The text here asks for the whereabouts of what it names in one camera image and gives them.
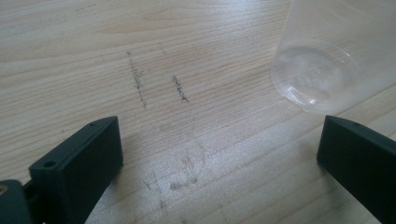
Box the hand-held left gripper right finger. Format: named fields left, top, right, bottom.
left=316, top=115, right=396, bottom=224

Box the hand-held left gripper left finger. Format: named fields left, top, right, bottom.
left=28, top=116, right=124, bottom=224

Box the clear plastic cup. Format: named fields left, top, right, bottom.
left=270, top=0, right=396, bottom=116

